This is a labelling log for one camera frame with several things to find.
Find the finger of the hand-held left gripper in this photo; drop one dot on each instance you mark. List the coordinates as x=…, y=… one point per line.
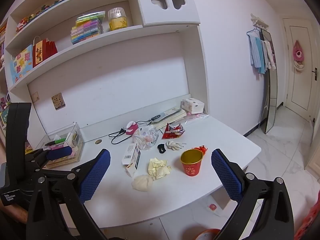
x=15, y=130
x=58, y=153

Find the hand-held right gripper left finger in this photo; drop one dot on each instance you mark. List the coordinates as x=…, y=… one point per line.
x=95, y=177

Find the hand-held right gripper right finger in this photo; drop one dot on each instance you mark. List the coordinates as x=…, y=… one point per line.
x=226, y=177

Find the red trash bin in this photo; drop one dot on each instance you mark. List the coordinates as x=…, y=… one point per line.
x=207, y=235

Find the small black cloth bundle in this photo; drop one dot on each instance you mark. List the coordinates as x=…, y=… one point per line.
x=162, y=148

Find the person's left forearm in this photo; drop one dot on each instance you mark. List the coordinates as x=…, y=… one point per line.
x=15, y=213

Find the stack of picture books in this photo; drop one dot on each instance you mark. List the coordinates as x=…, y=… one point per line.
x=65, y=160

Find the green marker pen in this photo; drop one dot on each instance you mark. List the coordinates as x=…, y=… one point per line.
x=58, y=141

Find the colourful picture cards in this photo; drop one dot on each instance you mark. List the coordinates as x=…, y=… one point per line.
x=3, y=105

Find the clear acrylic storage box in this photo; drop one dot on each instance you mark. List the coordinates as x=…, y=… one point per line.
x=73, y=128

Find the red floor sticker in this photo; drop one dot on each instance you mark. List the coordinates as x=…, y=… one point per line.
x=212, y=207

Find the red and yellow crumpled wrapper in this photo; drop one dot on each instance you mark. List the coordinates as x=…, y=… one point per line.
x=203, y=150

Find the red and gold paper bucket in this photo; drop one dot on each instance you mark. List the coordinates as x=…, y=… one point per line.
x=191, y=168

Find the small white carton box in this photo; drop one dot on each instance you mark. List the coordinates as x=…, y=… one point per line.
x=130, y=155

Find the white tissue wad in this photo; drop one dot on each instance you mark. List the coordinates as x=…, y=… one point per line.
x=142, y=183

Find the pink and white tape dispenser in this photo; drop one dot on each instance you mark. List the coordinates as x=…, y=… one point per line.
x=131, y=127

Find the crumpled yellow paper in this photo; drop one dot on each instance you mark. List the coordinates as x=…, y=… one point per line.
x=157, y=166

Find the crumpled clear plastic bag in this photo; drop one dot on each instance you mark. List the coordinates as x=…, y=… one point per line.
x=146, y=140

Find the blue patterned gift bag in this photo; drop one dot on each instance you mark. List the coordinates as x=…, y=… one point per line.
x=21, y=65

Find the clear pink plastic wrap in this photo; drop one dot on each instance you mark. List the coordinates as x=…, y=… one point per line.
x=197, y=117

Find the red snack wrapper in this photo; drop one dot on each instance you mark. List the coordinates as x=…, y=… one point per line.
x=171, y=132

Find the white tissue box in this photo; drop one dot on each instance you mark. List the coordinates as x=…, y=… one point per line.
x=191, y=105

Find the thick open book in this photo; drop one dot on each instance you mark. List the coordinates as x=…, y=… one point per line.
x=172, y=116

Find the red paper gift bag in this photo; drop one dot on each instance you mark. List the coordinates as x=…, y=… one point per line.
x=43, y=51

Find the beige side cabinet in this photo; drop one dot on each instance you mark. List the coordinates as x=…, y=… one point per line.
x=314, y=162

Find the black framed standing mirror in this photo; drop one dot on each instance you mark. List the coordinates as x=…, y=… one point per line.
x=271, y=92

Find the red printed bed blanket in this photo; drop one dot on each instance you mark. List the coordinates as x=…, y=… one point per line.
x=310, y=225

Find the row of toy brick models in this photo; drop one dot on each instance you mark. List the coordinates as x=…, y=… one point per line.
x=25, y=21

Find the white room door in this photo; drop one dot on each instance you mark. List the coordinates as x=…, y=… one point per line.
x=300, y=85

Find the stack of colourful clay boxes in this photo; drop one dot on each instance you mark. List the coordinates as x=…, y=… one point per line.
x=86, y=30

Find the white desk hutch shelf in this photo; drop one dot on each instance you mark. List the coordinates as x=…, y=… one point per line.
x=112, y=40

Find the hanging blue and white clothes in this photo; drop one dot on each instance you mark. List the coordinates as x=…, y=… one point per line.
x=256, y=55

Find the pink plush door hanger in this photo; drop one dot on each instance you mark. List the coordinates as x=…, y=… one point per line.
x=298, y=53

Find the yellow plastic jar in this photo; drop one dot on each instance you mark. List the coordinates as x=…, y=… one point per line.
x=117, y=20

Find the white cabinet with window doors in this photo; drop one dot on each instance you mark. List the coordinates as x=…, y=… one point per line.
x=155, y=17

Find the patterned wall card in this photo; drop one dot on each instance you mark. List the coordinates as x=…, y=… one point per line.
x=58, y=101

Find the white wall hook rack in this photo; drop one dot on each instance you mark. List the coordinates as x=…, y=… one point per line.
x=258, y=21

